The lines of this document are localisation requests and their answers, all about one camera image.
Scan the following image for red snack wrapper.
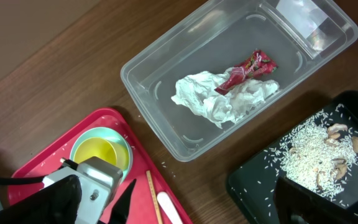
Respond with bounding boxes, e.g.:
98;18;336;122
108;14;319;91
214;49;278;95

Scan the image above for white napkin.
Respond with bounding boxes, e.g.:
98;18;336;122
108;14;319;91
171;67;280;128

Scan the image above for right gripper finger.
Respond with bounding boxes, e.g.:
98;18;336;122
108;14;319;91
273;177;358;224

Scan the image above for yellow plastic cup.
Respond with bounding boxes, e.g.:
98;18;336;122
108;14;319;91
72;137;130;170

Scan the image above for white paper label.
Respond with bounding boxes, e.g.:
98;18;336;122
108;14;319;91
275;0;334;52

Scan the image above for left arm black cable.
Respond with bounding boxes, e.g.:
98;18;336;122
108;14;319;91
0;157;80;186

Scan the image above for wooden chopstick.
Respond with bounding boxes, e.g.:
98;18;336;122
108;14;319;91
146;170;163;224

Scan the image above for black tray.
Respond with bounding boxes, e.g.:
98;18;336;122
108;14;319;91
226;91;358;223

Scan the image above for white plastic fork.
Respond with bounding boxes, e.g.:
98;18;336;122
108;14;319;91
157;192;183;224

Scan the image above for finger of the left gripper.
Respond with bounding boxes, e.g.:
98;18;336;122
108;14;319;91
0;175;82;224

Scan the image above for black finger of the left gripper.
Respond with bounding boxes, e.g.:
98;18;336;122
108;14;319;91
108;179;137;224

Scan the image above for light blue small bowl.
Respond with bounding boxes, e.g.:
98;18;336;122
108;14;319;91
70;127;133;183

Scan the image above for clear plastic bin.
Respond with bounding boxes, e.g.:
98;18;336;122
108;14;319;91
121;0;358;162

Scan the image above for rice and food scraps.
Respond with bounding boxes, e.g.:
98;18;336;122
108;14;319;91
263;103;358;202

